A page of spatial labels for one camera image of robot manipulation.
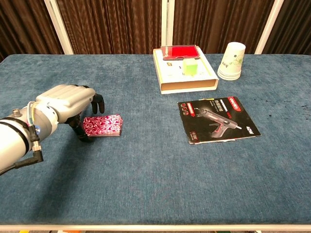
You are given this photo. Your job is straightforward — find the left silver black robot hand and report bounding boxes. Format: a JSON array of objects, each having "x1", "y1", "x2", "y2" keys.
[{"x1": 35, "y1": 84, "x2": 105, "y2": 143}]

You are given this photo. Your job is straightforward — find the white cylindrical container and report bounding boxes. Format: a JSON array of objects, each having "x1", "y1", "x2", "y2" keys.
[{"x1": 217, "y1": 41, "x2": 246, "y2": 81}]

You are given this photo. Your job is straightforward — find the brown pleated curtain panel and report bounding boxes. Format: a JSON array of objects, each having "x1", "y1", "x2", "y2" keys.
[
  {"x1": 0, "y1": 0, "x2": 64, "y2": 62},
  {"x1": 55, "y1": 0, "x2": 162, "y2": 55},
  {"x1": 263, "y1": 0, "x2": 311, "y2": 55},
  {"x1": 173, "y1": 0, "x2": 276, "y2": 54}
]

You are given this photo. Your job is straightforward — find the blue table cloth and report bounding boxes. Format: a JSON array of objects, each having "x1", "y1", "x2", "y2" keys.
[{"x1": 0, "y1": 53, "x2": 311, "y2": 226}]

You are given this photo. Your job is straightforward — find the flat white cardboard box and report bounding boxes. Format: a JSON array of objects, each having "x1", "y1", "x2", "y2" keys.
[{"x1": 152, "y1": 47, "x2": 220, "y2": 95}]

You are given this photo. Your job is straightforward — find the clear case with red insert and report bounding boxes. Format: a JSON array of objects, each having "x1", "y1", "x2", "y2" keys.
[{"x1": 160, "y1": 44, "x2": 201, "y2": 61}]

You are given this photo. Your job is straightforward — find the translucent green cube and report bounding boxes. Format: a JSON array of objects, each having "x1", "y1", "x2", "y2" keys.
[{"x1": 182, "y1": 59, "x2": 198, "y2": 77}]

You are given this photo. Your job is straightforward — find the black glue gun package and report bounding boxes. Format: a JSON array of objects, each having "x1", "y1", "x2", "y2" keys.
[{"x1": 177, "y1": 96, "x2": 262, "y2": 146}]

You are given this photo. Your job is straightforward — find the white partition frame post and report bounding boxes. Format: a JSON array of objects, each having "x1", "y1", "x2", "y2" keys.
[
  {"x1": 43, "y1": 0, "x2": 74, "y2": 55},
  {"x1": 161, "y1": 0, "x2": 174, "y2": 49},
  {"x1": 254, "y1": 0, "x2": 285, "y2": 55}
]

